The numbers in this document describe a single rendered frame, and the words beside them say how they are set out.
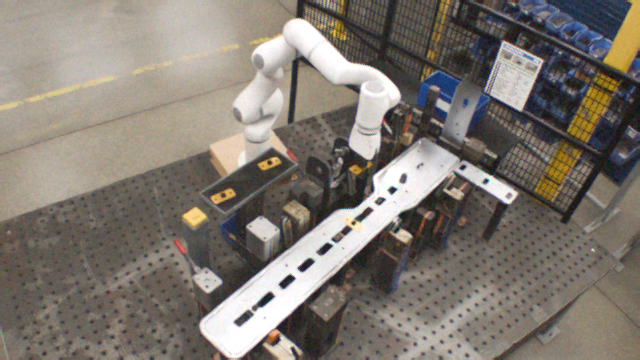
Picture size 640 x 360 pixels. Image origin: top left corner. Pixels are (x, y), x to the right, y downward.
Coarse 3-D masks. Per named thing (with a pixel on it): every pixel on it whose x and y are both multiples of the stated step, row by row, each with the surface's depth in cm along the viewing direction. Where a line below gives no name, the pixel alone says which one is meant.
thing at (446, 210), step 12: (444, 192) 214; (456, 192) 213; (444, 204) 217; (456, 204) 212; (444, 216) 221; (456, 216) 222; (432, 228) 230; (444, 228) 225; (432, 240) 233; (444, 240) 232
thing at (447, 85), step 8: (440, 72) 257; (424, 80) 249; (432, 80) 257; (440, 80) 259; (448, 80) 256; (456, 80) 253; (424, 88) 249; (440, 88) 262; (448, 88) 258; (424, 96) 251; (440, 96) 245; (448, 96) 241; (480, 96) 247; (440, 104) 247; (448, 104) 244; (464, 104) 256; (480, 104) 250; (440, 112) 249; (480, 112) 244; (472, 120) 241
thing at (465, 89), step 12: (468, 84) 220; (456, 96) 228; (468, 96) 224; (456, 108) 231; (468, 108) 227; (456, 120) 234; (468, 120) 230; (444, 132) 243; (456, 132) 238; (456, 144) 241
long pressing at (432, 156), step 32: (416, 160) 231; (448, 160) 233; (384, 192) 215; (416, 192) 217; (320, 224) 199; (384, 224) 203; (288, 256) 187; (320, 256) 188; (352, 256) 191; (256, 288) 176; (288, 288) 177; (224, 320) 166; (256, 320) 167; (224, 352) 159
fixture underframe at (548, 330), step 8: (568, 304) 262; (560, 312) 269; (552, 320) 270; (544, 328) 283; (552, 328) 288; (528, 336) 260; (536, 336) 285; (544, 336) 285; (552, 336) 285; (520, 344) 258; (544, 344) 282
